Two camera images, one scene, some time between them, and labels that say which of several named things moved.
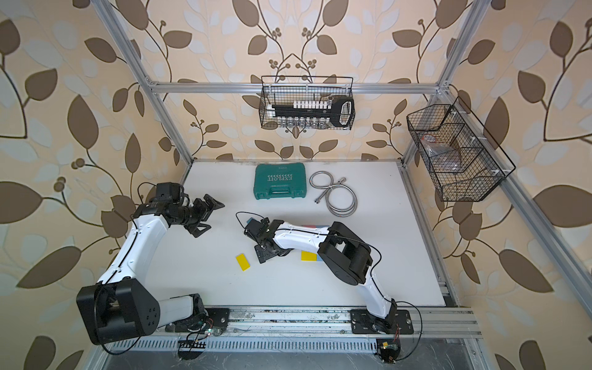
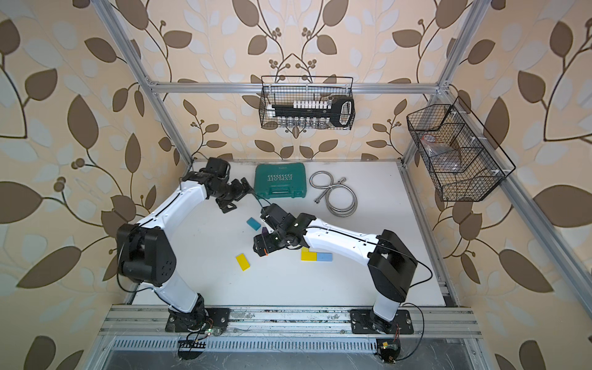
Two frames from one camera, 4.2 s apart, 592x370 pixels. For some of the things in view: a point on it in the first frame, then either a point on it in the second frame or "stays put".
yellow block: [243, 261] stays put
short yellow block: [306, 256] stays put
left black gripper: [203, 211] -> [237, 183]
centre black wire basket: [317, 107] stays put
